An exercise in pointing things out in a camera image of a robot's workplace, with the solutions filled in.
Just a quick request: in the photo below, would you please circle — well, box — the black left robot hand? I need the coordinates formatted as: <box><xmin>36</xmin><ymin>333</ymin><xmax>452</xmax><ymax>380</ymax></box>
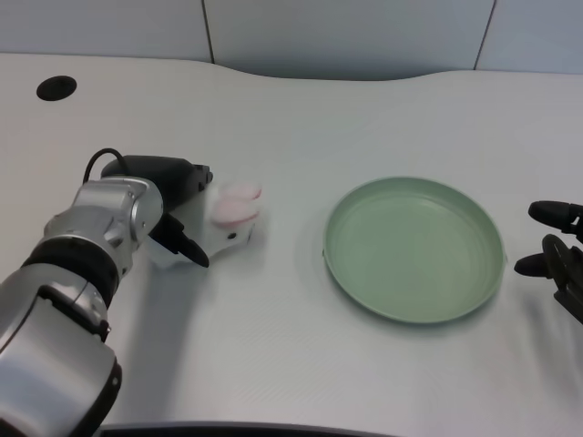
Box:
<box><xmin>99</xmin><ymin>155</ymin><xmax>215</xmax><ymax>269</ymax></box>

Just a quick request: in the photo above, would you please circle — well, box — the black cable grommet hole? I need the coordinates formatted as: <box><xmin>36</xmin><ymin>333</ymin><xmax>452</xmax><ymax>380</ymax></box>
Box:
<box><xmin>36</xmin><ymin>75</ymin><xmax>77</xmax><ymax>102</ymax></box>

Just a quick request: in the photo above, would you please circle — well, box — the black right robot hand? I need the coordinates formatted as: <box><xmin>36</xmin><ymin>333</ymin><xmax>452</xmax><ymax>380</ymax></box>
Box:
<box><xmin>514</xmin><ymin>199</ymin><xmax>583</xmax><ymax>325</ymax></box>

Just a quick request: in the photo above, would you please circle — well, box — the green round plate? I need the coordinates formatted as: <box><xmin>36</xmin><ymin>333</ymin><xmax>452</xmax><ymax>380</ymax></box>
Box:
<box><xmin>322</xmin><ymin>177</ymin><xmax>507</xmax><ymax>325</ymax></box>

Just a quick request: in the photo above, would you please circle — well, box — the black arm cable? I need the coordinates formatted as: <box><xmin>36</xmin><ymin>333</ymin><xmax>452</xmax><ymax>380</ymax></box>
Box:
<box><xmin>81</xmin><ymin>147</ymin><xmax>132</xmax><ymax>185</ymax></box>

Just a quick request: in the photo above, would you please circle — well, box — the white plush rabbit doll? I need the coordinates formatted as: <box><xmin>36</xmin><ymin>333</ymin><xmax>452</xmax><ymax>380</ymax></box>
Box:
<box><xmin>148</xmin><ymin>180</ymin><xmax>264</xmax><ymax>269</ymax></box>

